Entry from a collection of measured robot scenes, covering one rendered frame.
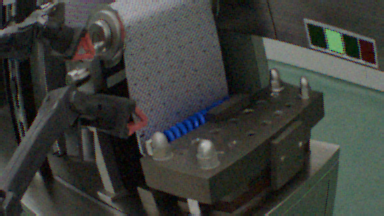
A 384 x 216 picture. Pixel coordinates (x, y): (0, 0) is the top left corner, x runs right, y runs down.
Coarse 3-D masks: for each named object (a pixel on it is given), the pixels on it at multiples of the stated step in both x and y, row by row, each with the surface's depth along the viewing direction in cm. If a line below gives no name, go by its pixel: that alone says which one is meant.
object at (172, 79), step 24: (144, 48) 136; (168, 48) 141; (192, 48) 145; (216, 48) 150; (144, 72) 137; (168, 72) 142; (192, 72) 146; (216, 72) 151; (144, 96) 138; (168, 96) 143; (192, 96) 147; (216, 96) 152; (168, 120) 144; (144, 144) 140
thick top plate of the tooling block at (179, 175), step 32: (256, 96) 153; (288, 96) 150; (320, 96) 148; (224, 128) 141; (256, 128) 139; (160, 160) 133; (192, 160) 131; (224, 160) 129; (256, 160) 132; (192, 192) 128; (224, 192) 127
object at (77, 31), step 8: (64, 24) 124; (64, 32) 123; (72, 32) 125; (80, 32) 124; (56, 40) 122; (64, 40) 123; (72, 40) 125; (56, 48) 124; (64, 48) 125; (72, 48) 124; (64, 56) 126; (72, 56) 124
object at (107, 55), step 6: (210, 0) 147; (102, 12) 132; (108, 12) 132; (96, 18) 134; (102, 18) 133; (108, 18) 131; (114, 18) 131; (90, 24) 137; (114, 24) 131; (114, 30) 131; (114, 36) 132; (114, 42) 132; (114, 48) 133; (96, 54) 138; (102, 54) 137; (108, 54) 135; (114, 54) 134
